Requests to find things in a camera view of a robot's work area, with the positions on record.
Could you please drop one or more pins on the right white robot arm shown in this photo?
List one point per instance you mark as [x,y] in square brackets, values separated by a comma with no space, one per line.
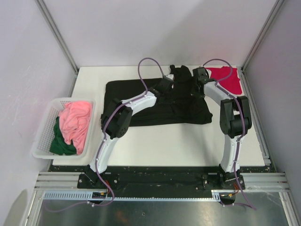
[235,121]

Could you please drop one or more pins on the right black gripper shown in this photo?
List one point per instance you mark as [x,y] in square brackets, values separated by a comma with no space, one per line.
[194,92]

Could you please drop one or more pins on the pink t-shirt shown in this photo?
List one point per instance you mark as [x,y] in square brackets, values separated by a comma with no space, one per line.
[74,122]

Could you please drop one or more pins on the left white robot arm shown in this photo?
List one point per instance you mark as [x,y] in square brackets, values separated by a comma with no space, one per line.
[116,120]

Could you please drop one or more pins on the left aluminium frame post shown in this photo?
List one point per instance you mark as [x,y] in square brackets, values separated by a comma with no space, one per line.
[56,33]

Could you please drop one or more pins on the folded red t-shirt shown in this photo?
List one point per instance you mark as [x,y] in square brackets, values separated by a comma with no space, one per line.
[232,83]

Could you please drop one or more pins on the white plastic basket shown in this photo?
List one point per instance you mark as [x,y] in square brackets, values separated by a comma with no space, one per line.
[45,134]

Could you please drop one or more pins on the right aluminium frame post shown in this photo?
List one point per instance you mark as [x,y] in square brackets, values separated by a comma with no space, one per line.
[273,14]

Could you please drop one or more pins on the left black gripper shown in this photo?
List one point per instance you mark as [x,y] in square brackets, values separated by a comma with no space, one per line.
[170,89]

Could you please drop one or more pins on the green t-shirt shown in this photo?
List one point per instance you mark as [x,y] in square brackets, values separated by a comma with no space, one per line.
[58,145]

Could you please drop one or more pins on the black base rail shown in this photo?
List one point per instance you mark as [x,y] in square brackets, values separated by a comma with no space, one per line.
[152,182]

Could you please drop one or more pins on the aluminium frame post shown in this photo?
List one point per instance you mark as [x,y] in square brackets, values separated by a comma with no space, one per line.
[56,33]
[273,14]

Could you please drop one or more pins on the black t-shirt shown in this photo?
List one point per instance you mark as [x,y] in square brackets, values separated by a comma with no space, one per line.
[177,106]

